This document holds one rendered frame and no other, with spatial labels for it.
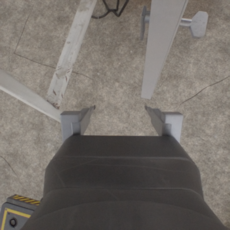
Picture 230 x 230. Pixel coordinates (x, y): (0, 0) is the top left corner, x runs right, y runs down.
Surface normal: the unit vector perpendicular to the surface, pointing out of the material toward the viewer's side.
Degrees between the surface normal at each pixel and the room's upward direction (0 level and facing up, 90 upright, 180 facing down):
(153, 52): 90
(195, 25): 0
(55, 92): 0
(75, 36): 0
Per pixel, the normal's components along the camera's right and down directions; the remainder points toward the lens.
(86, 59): -0.13, -0.12
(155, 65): -0.25, 0.97
